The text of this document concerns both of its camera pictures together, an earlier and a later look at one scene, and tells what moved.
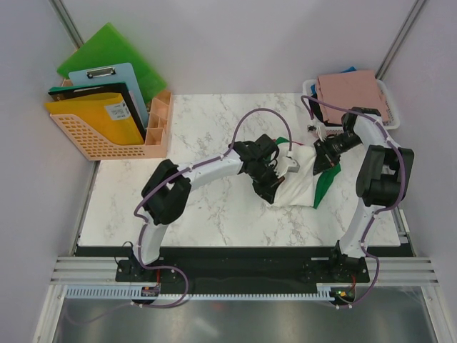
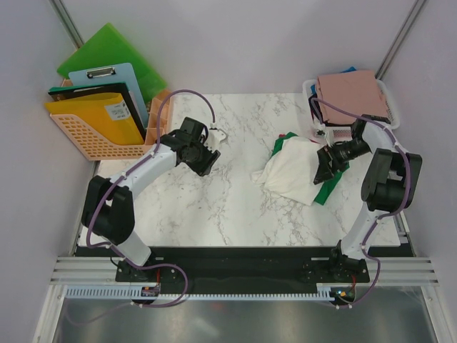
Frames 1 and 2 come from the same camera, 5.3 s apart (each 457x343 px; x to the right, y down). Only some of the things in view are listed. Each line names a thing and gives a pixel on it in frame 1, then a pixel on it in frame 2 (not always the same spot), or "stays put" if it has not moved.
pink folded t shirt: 350,90 stays put
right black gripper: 324,158 to 328,163
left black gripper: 268,191 to 205,167
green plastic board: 107,47 stays put
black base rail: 255,266 stays put
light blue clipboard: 120,73 stays put
